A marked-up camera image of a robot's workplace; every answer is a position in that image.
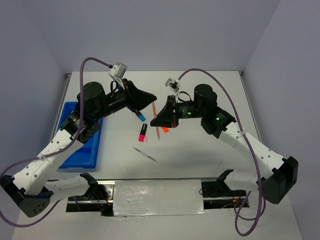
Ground grey clear pen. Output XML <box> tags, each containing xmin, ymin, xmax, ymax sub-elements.
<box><xmin>133</xmin><ymin>147</ymin><xmax>157</xmax><ymax>162</ymax></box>

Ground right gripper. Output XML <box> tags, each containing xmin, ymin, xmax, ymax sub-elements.
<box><xmin>150</xmin><ymin>94</ymin><xmax>205</xmax><ymax>128</ymax></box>

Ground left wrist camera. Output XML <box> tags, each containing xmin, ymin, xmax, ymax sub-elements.
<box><xmin>108</xmin><ymin>62</ymin><xmax>128</xmax><ymax>79</ymax></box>

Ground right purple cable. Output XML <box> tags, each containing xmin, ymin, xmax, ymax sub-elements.
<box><xmin>177</xmin><ymin>68</ymin><xmax>266</xmax><ymax>237</ymax></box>

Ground blue-capped black highlighter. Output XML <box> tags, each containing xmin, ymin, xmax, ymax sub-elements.
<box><xmin>135</xmin><ymin>111</ymin><xmax>146</xmax><ymax>122</ymax></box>

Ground pink-capped black highlighter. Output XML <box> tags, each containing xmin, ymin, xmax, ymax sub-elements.
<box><xmin>138</xmin><ymin>123</ymin><xmax>148</xmax><ymax>142</ymax></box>

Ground orange clear pen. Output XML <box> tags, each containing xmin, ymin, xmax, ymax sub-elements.
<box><xmin>151</xmin><ymin>102</ymin><xmax>161</xmax><ymax>140</ymax></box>

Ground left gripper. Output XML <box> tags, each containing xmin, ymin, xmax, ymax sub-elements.
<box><xmin>93</xmin><ymin>78</ymin><xmax>157</xmax><ymax>121</ymax></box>

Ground blue plastic bin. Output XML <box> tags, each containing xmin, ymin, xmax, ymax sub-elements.
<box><xmin>57</xmin><ymin>101</ymin><xmax>104</xmax><ymax>170</ymax></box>

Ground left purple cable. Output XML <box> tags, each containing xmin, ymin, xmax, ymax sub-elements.
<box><xmin>0</xmin><ymin>57</ymin><xmax>113</xmax><ymax>228</ymax></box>

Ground purple cable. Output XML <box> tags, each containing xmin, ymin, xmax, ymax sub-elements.
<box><xmin>0</xmin><ymin>57</ymin><xmax>113</xmax><ymax>228</ymax></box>
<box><xmin>177</xmin><ymin>68</ymin><xmax>266</xmax><ymax>237</ymax></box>

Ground orange-capped black highlighter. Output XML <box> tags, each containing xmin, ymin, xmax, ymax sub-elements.
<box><xmin>162</xmin><ymin>127</ymin><xmax>169</xmax><ymax>133</ymax></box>

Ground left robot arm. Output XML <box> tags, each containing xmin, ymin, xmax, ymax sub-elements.
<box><xmin>0</xmin><ymin>79</ymin><xmax>157</xmax><ymax>218</ymax></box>

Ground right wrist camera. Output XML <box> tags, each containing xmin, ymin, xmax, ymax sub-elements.
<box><xmin>165</xmin><ymin>78</ymin><xmax>181</xmax><ymax>93</ymax></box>

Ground silver taped plate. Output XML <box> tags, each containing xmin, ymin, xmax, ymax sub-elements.
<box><xmin>113</xmin><ymin>179</ymin><xmax>206</xmax><ymax>217</ymax></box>

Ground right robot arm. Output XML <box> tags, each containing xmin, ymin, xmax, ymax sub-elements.
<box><xmin>150</xmin><ymin>84</ymin><xmax>299</xmax><ymax>204</ymax></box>

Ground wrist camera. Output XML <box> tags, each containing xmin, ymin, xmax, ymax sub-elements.
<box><xmin>108</xmin><ymin>62</ymin><xmax>128</xmax><ymax>79</ymax></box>
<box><xmin>165</xmin><ymin>78</ymin><xmax>181</xmax><ymax>93</ymax></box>

